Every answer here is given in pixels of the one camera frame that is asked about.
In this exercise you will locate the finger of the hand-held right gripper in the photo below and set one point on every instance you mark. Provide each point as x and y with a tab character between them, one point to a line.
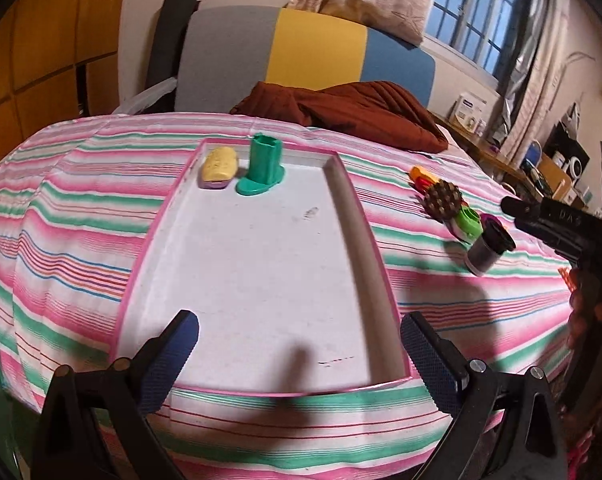
521	212

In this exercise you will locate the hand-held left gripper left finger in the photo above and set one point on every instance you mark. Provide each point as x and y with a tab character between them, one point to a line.
168	355

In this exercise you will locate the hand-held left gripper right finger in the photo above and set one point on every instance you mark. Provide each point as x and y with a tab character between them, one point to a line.
428	357

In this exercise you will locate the grey cup with black lid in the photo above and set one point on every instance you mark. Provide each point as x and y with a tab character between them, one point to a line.
488	250

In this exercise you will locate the white tray with pink rim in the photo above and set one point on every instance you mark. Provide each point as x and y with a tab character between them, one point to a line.
256	270

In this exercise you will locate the person's right hand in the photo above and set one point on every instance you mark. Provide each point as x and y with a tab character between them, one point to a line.
578	317

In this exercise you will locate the purple toy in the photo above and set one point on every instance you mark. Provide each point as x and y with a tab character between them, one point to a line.
491	221

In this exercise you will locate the cardboard box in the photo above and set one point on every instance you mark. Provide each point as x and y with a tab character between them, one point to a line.
556	182

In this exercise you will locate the green toy cup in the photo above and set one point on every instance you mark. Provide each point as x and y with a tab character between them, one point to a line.
468	225

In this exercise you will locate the wooden side desk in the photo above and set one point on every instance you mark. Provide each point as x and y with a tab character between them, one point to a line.
491	157

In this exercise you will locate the black box with white fan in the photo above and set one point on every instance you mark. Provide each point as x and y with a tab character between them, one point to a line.
571	160

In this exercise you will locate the brown studded round toy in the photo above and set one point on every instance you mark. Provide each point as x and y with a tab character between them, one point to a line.
443	200

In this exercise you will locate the light pink towel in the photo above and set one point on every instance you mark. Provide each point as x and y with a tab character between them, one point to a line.
453	142

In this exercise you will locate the red toy cylinder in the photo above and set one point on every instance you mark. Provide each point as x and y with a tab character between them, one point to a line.
422	184

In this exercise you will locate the yellow toy piece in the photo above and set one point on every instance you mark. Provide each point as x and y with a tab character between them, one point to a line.
423	172

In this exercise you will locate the white box with blue print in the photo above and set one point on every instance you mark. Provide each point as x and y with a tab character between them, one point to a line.
468	110

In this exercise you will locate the grey shiny curtain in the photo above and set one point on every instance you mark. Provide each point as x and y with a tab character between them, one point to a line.
518	60

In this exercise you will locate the pink green striped blanket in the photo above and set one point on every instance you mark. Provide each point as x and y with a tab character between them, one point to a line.
56	210

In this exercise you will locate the reddish brown jacket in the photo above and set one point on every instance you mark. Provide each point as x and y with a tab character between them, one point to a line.
361	107

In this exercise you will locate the window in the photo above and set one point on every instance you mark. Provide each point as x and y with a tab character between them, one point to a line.
476	15

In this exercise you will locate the green toy holder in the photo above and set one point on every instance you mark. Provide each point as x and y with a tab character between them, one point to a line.
263	165

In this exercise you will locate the wooden wardrobe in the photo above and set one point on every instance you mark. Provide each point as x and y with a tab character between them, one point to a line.
41	35

